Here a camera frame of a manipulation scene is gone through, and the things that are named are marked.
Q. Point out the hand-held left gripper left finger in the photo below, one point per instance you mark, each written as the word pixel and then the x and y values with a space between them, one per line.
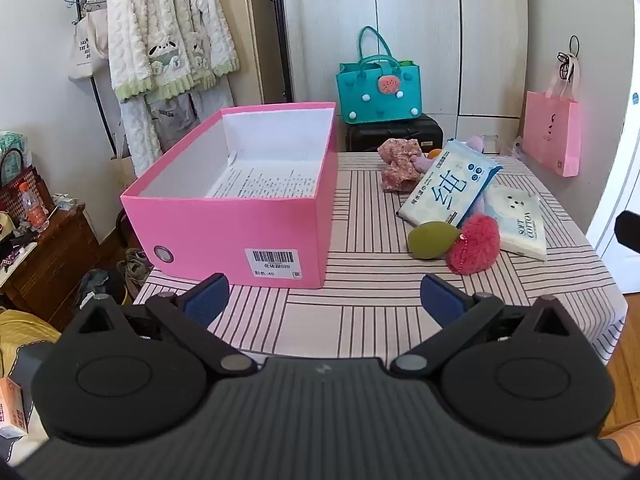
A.
pixel 207 302

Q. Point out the yellow cloth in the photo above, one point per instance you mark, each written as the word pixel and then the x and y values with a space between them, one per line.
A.
pixel 22 335

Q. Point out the green tissue pack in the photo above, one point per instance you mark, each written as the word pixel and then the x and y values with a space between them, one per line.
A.
pixel 10 142

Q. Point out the white fleece pants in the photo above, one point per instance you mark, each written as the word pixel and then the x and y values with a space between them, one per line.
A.
pixel 137 125

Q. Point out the white wardrobe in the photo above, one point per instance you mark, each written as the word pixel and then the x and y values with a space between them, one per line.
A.
pixel 425 10

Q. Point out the wooden cabinet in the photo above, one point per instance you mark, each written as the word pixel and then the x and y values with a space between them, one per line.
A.
pixel 55 260

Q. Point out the black suitcase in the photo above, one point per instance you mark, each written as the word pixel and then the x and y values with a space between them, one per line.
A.
pixel 395 135

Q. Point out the striped tablecloth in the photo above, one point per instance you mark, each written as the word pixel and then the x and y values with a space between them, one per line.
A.
pixel 375 270

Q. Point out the orange ball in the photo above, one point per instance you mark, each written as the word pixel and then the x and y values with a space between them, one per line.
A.
pixel 434 153

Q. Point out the white green knit sweater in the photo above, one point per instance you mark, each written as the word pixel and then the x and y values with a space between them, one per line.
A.
pixel 140 25

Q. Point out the pink paper bag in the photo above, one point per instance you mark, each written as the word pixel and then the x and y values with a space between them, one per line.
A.
pixel 552 130

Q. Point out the canvas tote bag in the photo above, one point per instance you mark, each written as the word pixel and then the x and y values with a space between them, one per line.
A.
pixel 85 45

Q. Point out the teal felt handbag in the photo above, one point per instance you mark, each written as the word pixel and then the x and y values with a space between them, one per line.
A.
pixel 380 105

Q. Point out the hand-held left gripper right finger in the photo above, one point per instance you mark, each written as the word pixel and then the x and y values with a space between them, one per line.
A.
pixel 442 302

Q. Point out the green makeup sponge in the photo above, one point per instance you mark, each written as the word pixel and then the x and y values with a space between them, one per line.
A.
pixel 430 242

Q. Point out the orange label plastic bottle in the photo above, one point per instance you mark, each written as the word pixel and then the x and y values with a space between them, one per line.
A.
pixel 34 207

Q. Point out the bear print cotton pads pack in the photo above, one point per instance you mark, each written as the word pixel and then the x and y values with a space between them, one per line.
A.
pixel 520 215

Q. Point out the dark cloth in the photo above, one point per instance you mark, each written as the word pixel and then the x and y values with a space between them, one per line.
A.
pixel 102 285

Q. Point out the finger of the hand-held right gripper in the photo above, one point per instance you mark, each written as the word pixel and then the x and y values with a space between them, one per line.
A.
pixel 629 234

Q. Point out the beige sneakers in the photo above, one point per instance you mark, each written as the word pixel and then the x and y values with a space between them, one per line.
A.
pixel 135 270

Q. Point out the orange white carton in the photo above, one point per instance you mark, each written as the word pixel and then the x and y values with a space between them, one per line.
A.
pixel 11 405

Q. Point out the brown paper bag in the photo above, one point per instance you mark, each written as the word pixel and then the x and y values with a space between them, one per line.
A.
pixel 123 170

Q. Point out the blue wet wipes pack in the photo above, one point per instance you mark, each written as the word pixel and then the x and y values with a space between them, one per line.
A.
pixel 450 185

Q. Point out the woven basket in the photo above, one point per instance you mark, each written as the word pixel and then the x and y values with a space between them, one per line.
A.
pixel 20 185

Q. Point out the white door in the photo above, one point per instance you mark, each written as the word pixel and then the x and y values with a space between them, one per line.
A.
pixel 617 170

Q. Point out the pink cardboard box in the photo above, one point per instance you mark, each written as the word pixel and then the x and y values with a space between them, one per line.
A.
pixel 225 230

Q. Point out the printed paper sheet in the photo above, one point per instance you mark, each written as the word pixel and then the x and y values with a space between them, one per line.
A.
pixel 265 182

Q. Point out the floral frilly cloth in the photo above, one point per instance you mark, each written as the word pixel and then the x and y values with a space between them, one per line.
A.
pixel 397 160

